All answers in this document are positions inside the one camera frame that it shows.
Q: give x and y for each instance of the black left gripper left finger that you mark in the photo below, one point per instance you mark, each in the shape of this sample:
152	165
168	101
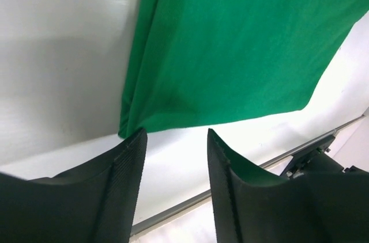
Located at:
92	202

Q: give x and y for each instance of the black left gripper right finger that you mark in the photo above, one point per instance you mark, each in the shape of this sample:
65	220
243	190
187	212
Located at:
251	204

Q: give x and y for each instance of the green t shirt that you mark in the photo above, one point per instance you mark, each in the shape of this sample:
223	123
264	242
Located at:
204	62

